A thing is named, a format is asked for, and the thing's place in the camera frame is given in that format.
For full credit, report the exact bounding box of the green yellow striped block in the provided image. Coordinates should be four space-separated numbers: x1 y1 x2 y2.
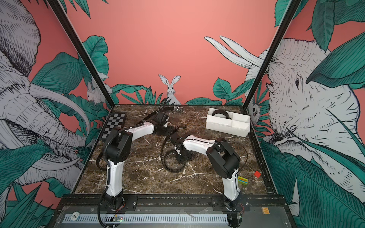
238 176 248 185

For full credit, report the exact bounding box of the white slotted cable duct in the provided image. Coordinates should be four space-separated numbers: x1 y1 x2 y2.
62 214 228 225

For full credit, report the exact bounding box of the white foam storage box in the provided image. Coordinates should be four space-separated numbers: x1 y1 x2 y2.
206 108 251 137

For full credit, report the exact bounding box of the long black belt s-curved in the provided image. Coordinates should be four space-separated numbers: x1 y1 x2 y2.
212 109 230 119

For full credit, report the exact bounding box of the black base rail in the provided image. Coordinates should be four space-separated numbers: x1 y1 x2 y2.
56 194 290 213

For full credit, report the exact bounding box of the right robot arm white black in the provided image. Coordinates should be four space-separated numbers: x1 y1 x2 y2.
168 133 240 201

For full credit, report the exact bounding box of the black belt upper long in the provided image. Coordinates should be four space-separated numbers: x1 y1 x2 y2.
95 106 183 172

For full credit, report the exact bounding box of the right black frame post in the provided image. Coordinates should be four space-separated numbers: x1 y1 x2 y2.
243 0 301 110

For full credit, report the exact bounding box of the black frame post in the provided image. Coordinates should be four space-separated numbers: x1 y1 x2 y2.
47 0 115 109
243 0 301 110

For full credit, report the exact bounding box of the black white checkerboard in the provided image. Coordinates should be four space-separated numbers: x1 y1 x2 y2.
101 113 127 142

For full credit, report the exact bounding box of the red cube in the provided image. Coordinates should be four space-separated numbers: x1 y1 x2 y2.
254 171 262 178

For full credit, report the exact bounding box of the orange label sticker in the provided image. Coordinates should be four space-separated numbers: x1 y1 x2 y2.
261 207 270 215

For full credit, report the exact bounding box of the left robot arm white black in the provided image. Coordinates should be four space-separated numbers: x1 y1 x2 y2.
103 112 171 197

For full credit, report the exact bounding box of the left black frame post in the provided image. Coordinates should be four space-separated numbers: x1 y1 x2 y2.
47 0 115 109

